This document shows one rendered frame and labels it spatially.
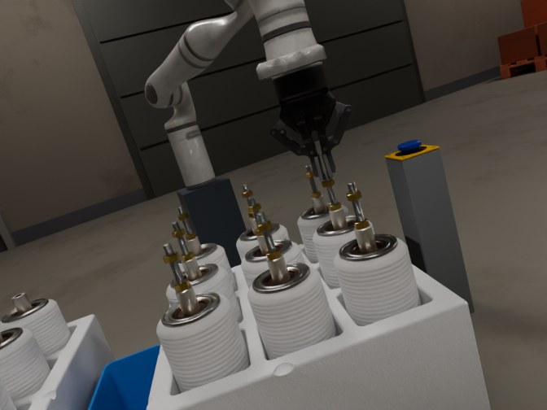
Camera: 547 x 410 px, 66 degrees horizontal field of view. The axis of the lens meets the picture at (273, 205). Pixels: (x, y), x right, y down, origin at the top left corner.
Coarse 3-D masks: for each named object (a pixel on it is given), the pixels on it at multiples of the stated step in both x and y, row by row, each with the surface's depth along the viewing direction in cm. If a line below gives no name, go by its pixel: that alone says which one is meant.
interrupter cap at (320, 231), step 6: (348, 216) 68; (354, 216) 68; (330, 222) 69; (348, 222) 67; (318, 228) 67; (324, 228) 67; (330, 228) 67; (348, 228) 63; (354, 228) 62; (318, 234) 65; (324, 234) 64; (330, 234) 63; (336, 234) 62
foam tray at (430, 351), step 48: (240, 288) 73; (432, 288) 54; (384, 336) 48; (432, 336) 49; (240, 384) 47; (288, 384) 48; (336, 384) 49; (384, 384) 49; (432, 384) 50; (480, 384) 51
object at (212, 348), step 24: (216, 312) 50; (168, 336) 49; (192, 336) 48; (216, 336) 49; (240, 336) 53; (168, 360) 51; (192, 360) 49; (216, 360) 49; (240, 360) 52; (192, 384) 50
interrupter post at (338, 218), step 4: (340, 208) 65; (332, 212) 64; (336, 212) 64; (340, 212) 64; (332, 216) 65; (336, 216) 64; (340, 216) 64; (344, 216) 65; (332, 220) 65; (336, 220) 65; (340, 220) 65; (344, 220) 65; (332, 224) 66; (336, 224) 65; (340, 224) 65; (344, 224) 65; (336, 228) 65; (340, 228) 65
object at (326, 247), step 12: (372, 228) 65; (324, 240) 63; (336, 240) 62; (348, 240) 61; (324, 252) 64; (336, 252) 62; (324, 264) 65; (324, 276) 66; (336, 276) 64; (336, 288) 65
